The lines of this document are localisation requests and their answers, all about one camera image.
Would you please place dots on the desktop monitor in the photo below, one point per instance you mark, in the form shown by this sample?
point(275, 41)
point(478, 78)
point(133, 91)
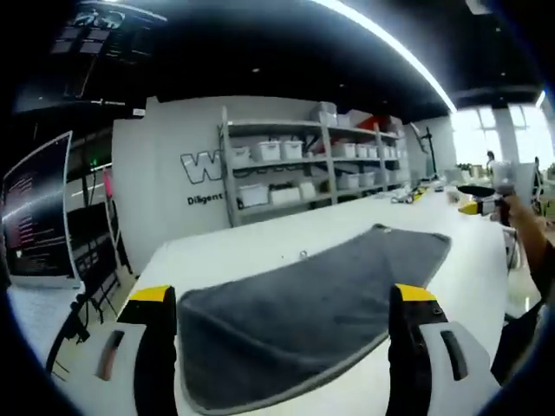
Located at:
point(39, 216)

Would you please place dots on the person's right hand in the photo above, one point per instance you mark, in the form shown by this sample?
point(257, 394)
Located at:
point(520, 216)

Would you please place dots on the white chair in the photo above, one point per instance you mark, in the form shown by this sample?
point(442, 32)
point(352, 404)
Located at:
point(531, 182)

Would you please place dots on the grey towel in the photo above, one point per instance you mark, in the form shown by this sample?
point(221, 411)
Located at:
point(303, 312)

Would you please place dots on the tools with yellow parts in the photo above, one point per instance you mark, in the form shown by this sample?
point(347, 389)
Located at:
point(412, 197)

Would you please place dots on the ceiling light strip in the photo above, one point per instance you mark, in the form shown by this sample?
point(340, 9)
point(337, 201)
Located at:
point(390, 43)

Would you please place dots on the black stand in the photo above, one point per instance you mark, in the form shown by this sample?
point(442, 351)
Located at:
point(427, 147)

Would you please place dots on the red box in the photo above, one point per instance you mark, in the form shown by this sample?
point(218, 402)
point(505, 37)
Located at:
point(381, 122)

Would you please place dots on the hanging dark display screen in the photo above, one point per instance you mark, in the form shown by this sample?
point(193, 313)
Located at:
point(108, 37)

